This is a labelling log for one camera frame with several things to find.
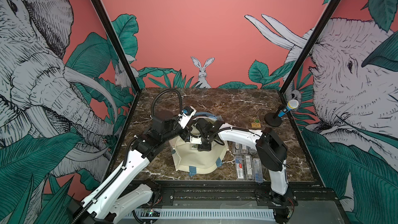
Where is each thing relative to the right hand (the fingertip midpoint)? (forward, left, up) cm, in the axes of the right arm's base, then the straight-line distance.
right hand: (198, 142), depth 88 cm
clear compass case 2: (-13, -28, -3) cm, 31 cm away
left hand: (0, +1, +24) cm, 24 cm away
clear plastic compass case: (-2, -23, -5) cm, 24 cm away
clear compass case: (-13, -23, -4) cm, 26 cm away
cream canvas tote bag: (-8, +6, -1) cm, 10 cm away
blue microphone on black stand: (+20, -50, -5) cm, 54 cm away
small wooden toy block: (+15, -38, -5) cm, 41 cm away
